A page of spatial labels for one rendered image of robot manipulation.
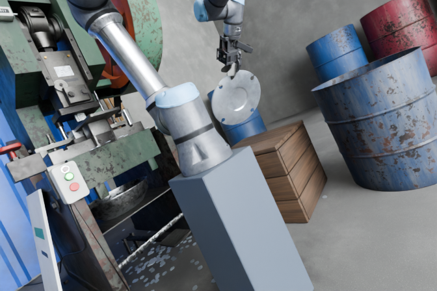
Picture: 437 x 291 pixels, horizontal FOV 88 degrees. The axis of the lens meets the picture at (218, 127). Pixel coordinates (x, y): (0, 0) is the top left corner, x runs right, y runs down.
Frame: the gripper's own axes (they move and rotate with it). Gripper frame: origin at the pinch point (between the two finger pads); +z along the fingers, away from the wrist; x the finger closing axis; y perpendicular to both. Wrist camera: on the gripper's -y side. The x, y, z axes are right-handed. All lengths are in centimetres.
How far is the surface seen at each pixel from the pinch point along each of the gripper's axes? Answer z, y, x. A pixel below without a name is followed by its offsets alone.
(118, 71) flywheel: 20, 32, -75
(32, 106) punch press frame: 21, 82, -64
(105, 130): 22, 57, -23
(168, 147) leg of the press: 33.0, 34.4, -6.3
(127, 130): 29, 47, -26
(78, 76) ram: 6, 57, -53
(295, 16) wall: 42, -255, -146
